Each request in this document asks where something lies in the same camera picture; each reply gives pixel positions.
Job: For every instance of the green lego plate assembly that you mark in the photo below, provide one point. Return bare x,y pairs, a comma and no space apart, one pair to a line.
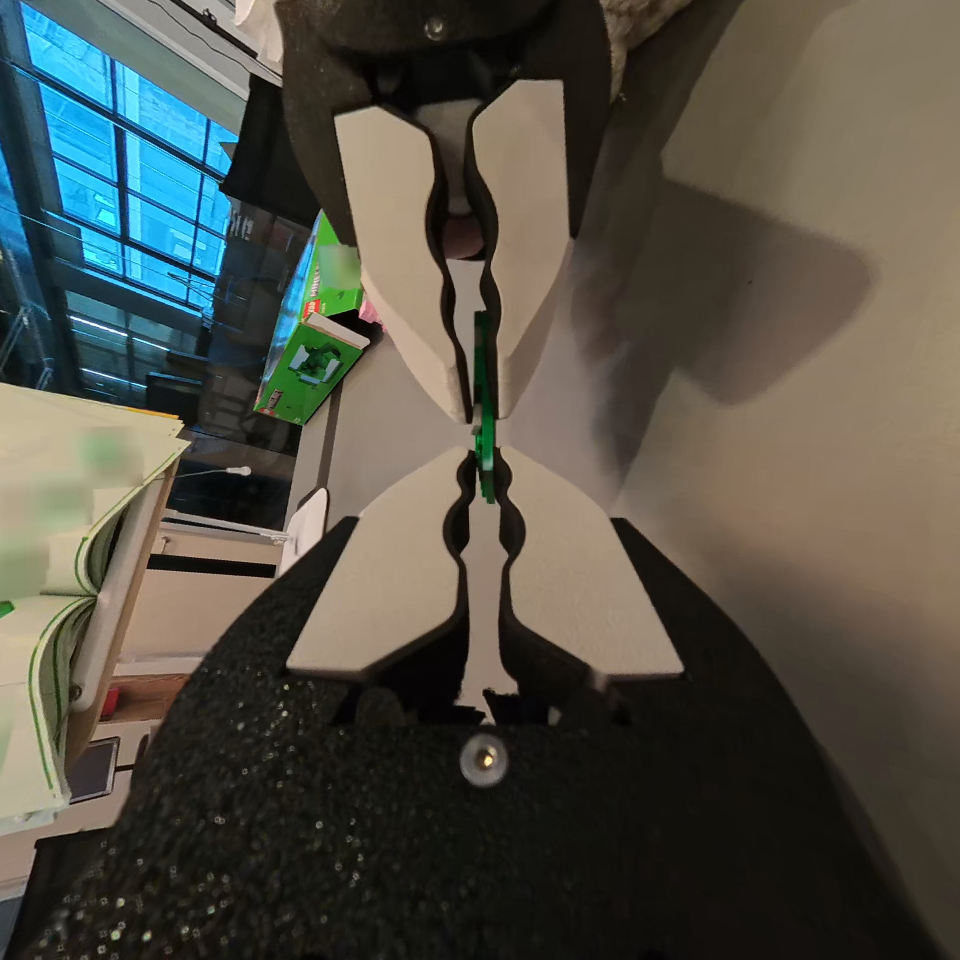
485,419

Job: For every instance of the person's right forearm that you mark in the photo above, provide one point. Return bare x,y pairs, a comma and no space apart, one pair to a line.
644,30

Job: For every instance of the black panel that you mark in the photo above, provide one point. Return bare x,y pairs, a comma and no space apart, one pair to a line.
269,150

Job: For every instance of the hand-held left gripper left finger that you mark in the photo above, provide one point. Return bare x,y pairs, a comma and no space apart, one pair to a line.
374,592

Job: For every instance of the open instruction booklet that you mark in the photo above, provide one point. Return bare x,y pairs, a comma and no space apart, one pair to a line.
44,450

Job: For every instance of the clear book stand white base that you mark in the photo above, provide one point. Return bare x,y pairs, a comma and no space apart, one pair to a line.
112,562

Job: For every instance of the small monitor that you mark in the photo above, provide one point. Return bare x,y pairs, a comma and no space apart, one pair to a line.
93,769

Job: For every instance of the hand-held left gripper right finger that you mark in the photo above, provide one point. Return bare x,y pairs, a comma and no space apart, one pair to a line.
600,600

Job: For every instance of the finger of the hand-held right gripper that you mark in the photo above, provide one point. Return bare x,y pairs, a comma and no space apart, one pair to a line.
532,187
389,210

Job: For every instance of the wooden desk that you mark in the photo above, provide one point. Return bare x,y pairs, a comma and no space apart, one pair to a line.
149,697

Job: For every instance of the green lego box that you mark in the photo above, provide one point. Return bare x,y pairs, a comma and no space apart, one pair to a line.
299,375

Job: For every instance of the person's right hand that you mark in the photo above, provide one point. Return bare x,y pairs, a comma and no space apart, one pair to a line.
462,237

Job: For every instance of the large window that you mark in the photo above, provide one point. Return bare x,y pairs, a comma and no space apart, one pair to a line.
112,187

